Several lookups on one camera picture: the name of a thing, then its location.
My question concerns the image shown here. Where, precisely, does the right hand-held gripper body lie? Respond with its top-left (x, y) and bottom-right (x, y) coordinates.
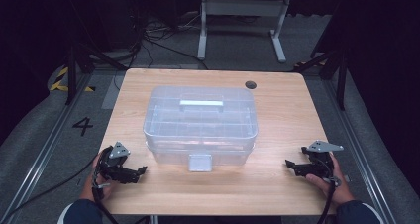
top-left (306, 140), bottom-right (345, 179)

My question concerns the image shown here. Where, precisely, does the metal floor rail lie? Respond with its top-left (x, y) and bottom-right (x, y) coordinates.
top-left (0, 72), bottom-right (94, 224)
top-left (322, 78), bottom-right (398, 224)

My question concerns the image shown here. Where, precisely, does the left hand-held gripper cable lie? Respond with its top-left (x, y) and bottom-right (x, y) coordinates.
top-left (91, 170), bottom-right (121, 224)

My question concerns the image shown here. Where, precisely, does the person's left hand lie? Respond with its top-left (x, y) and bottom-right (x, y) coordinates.
top-left (79, 152), bottom-right (117, 203)

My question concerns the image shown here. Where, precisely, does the black tripod stand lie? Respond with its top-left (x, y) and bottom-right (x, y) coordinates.
top-left (63, 42), bottom-right (129, 106)
top-left (293, 45), bottom-right (349, 112)

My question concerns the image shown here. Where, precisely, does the yellow and black floor tape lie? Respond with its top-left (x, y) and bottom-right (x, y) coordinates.
top-left (49, 66), bottom-right (97, 93)

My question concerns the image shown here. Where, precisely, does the grey metal desk frame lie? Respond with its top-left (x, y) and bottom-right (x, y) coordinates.
top-left (196, 0), bottom-right (292, 64)

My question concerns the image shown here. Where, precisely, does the clear plastic storage box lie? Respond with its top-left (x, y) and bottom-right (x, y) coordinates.
top-left (142, 85), bottom-right (260, 172)

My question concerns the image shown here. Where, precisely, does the person's right hand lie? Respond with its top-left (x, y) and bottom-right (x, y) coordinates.
top-left (304, 152), bottom-right (357, 207)

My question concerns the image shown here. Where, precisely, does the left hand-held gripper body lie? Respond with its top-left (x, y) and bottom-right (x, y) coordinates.
top-left (94, 141), bottom-right (132, 185)

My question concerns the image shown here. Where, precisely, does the right hand-held gripper cable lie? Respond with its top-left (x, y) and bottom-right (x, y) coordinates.
top-left (316, 175), bottom-right (337, 224)

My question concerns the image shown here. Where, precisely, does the black floor cable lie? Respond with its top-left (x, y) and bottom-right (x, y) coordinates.
top-left (0, 156), bottom-right (100, 224)

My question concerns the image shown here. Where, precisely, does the hand-held gripper cable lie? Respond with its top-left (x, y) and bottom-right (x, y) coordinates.
top-left (91, 170), bottom-right (121, 224)
top-left (316, 175), bottom-right (337, 224)

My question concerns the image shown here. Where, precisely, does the tangle of black floor cables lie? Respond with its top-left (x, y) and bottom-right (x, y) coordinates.
top-left (127, 14), bottom-right (210, 70)

